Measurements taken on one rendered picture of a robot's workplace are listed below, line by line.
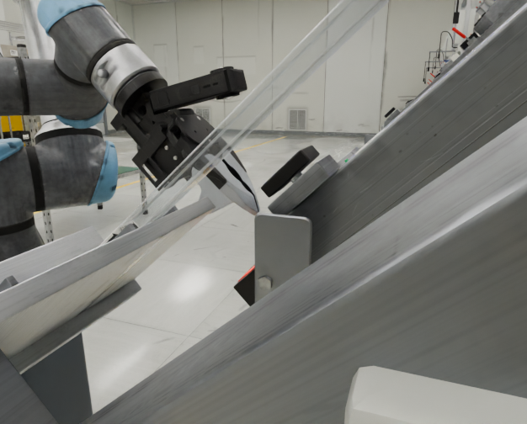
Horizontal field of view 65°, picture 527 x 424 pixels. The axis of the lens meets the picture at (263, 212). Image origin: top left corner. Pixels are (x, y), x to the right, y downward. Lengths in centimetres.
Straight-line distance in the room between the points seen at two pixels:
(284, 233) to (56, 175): 52
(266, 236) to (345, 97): 896
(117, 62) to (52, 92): 13
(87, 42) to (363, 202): 37
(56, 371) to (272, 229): 64
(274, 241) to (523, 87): 22
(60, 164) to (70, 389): 44
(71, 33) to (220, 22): 973
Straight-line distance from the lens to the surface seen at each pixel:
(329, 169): 34
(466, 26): 507
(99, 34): 56
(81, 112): 66
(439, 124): 35
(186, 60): 1061
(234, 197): 48
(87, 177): 79
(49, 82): 63
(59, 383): 92
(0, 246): 80
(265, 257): 35
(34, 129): 245
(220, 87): 48
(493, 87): 35
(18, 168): 78
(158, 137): 50
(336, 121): 932
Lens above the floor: 85
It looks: 16 degrees down
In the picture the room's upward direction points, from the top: straight up
